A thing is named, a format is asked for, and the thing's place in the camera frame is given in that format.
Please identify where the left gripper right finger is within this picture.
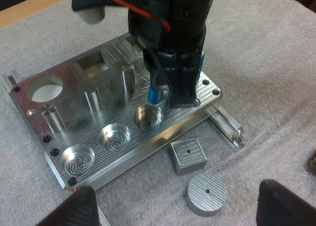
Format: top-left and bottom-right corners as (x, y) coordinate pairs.
(256, 179), (316, 226)

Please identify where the metal plate on aluminium rails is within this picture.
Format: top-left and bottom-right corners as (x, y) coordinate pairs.
(0, 33), (248, 226)

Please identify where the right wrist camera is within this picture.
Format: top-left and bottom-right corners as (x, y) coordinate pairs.
(71, 0), (107, 24)

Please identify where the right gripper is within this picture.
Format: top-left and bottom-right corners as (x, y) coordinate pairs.
(127, 0), (218, 110)

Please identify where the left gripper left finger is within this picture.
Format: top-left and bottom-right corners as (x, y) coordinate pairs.
(36, 186), (101, 226)

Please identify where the grey metal block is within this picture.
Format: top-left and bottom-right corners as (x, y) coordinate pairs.
(169, 137), (208, 176)

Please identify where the grey ribbed disc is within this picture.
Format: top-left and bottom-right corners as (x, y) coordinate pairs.
(185, 172), (229, 217)

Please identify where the bright blue cylinder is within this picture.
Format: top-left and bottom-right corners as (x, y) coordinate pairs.
(147, 50), (206, 106)

